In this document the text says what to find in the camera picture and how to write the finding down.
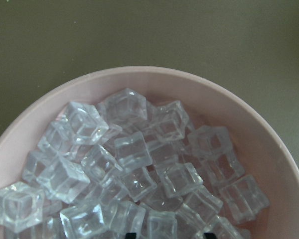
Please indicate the pink plastic bowl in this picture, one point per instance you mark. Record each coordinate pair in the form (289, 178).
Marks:
(263, 153)

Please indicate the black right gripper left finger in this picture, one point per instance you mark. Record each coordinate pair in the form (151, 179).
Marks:
(131, 235)

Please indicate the clear ice cube pile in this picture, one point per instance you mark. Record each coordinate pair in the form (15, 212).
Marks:
(127, 166)

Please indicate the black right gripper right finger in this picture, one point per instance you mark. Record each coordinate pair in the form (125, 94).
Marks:
(209, 235)

